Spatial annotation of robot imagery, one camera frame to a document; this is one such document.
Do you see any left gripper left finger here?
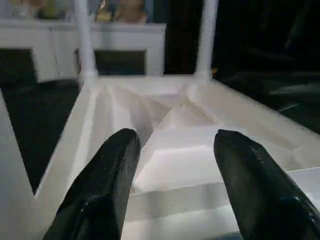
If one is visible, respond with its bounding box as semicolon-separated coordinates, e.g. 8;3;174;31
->
43;127;143;240

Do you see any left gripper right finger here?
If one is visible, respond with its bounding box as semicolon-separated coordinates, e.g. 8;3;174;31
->
214;128;320;240

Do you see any white plastic table top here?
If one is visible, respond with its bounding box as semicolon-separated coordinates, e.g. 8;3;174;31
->
32;73;320;240

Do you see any white cabinet with glass doors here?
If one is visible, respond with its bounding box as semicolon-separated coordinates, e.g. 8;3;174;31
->
0;18;168;84

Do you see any beige plush toy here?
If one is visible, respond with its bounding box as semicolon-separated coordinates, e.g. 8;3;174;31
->
113;0;149;24

